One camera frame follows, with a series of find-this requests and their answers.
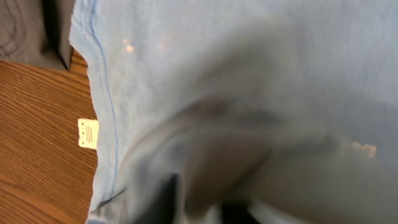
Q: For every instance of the light blue printed t-shirt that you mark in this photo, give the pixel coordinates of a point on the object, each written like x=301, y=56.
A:
x=286, y=107

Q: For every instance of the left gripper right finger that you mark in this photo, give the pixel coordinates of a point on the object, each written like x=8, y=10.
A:
x=234, y=213

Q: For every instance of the folded grey shirt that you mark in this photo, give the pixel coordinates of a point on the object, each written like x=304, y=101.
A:
x=36, y=32

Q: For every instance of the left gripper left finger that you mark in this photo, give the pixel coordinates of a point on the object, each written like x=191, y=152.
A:
x=163, y=209

